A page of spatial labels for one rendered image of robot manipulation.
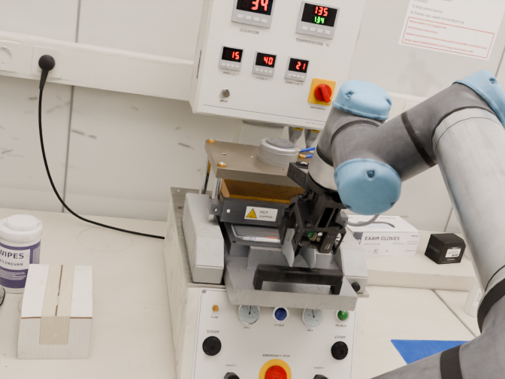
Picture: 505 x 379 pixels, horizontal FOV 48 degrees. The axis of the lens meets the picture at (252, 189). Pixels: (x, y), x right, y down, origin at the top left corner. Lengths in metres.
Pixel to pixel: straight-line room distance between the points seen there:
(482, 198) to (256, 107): 0.79
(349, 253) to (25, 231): 0.64
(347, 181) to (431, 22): 1.11
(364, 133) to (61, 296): 0.65
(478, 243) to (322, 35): 0.83
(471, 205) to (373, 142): 0.21
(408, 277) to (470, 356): 1.21
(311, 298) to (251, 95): 0.48
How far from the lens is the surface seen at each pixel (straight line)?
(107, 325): 1.21
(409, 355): 1.33
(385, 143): 0.70
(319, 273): 0.97
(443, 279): 1.65
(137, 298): 1.29
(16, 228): 1.24
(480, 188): 0.54
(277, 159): 1.12
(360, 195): 0.69
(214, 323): 1.03
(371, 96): 0.78
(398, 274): 1.58
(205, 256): 1.01
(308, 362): 1.09
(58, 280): 1.17
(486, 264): 0.48
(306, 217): 0.88
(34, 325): 1.08
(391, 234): 1.62
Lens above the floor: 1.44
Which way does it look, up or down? 20 degrees down
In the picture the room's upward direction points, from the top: 11 degrees clockwise
